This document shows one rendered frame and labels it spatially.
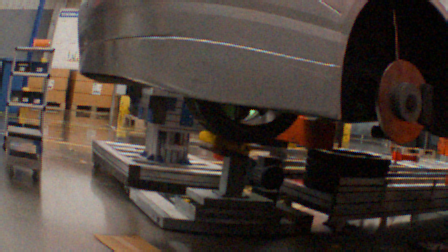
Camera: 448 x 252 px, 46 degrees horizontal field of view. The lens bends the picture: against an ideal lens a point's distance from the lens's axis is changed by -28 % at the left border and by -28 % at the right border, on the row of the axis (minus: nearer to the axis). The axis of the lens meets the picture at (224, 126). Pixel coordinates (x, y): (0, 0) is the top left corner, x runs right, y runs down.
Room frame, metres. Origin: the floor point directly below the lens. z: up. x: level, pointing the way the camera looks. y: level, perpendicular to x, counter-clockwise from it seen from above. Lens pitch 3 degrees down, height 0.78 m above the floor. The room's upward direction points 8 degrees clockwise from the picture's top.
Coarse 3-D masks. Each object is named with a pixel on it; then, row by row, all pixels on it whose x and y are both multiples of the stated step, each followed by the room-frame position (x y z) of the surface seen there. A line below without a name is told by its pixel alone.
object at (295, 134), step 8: (296, 120) 4.08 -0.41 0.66; (304, 120) 3.98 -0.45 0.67; (312, 120) 3.88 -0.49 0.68; (296, 128) 4.07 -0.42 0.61; (304, 128) 3.97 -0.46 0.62; (312, 128) 3.87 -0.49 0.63; (320, 128) 3.86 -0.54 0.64; (328, 128) 3.88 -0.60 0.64; (280, 136) 4.27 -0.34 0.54; (288, 136) 4.16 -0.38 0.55; (296, 136) 4.06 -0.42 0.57; (304, 136) 3.96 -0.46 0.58; (312, 136) 3.86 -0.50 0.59; (320, 136) 3.86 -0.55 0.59; (328, 136) 3.89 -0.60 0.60; (304, 144) 3.94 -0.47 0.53; (312, 144) 3.85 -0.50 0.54; (320, 144) 3.87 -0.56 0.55; (328, 144) 3.89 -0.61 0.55
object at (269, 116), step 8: (216, 104) 3.57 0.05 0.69; (240, 112) 3.82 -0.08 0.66; (264, 112) 3.88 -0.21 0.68; (272, 112) 3.80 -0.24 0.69; (280, 112) 3.72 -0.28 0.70; (232, 120) 3.60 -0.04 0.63; (240, 120) 3.82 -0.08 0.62; (248, 120) 3.84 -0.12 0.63; (256, 120) 3.79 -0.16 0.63; (264, 120) 3.74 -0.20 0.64; (272, 120) 3.68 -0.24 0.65
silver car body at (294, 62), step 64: (128, 0) 1.93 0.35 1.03; (192, 0) 1.80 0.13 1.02; (256, 0) 1.85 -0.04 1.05; (320, 0) 1.93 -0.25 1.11; (384, 0) 2.40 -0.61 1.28; (128, 64) 1.96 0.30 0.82; (192, 64) 1.81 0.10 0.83; (256, 64) 1.86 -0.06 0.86; (320, 64) 1.93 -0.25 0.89; (384, 64) 2.41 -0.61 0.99; (384, 128) 2.16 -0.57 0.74
